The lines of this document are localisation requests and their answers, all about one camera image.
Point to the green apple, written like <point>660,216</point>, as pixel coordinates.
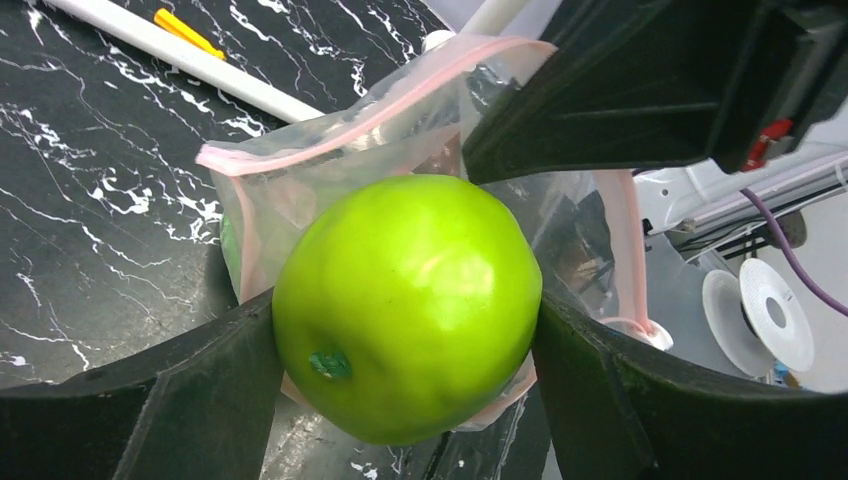
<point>406,307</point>

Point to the white filament spool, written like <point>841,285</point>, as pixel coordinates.
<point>757,320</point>

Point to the white pvc pipe frame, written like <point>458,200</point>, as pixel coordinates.
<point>199,60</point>

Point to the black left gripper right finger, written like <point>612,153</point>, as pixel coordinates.
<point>620,409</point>

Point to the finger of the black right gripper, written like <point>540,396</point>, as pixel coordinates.
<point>668,83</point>

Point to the clear zip top bag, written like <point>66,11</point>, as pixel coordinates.
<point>416,120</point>

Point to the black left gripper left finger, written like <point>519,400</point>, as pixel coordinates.
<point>198,406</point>

